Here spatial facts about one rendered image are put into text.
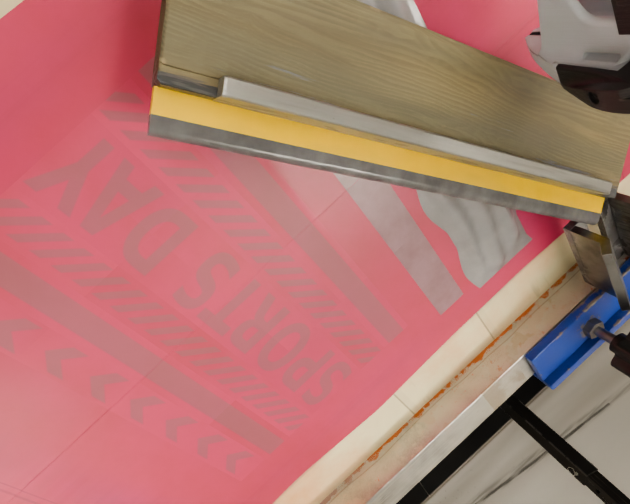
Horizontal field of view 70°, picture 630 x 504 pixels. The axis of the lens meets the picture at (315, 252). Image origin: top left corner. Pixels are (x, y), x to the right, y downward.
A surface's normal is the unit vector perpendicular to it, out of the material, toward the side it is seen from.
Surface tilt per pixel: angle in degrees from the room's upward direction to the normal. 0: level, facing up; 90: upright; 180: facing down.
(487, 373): 90
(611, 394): 90
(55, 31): 0
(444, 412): 90
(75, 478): 0
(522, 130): 12
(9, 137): 0
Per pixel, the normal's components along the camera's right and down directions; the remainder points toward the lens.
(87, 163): 0.38, 0.39
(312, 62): 0.42, 0.18
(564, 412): -0.56, -0.63
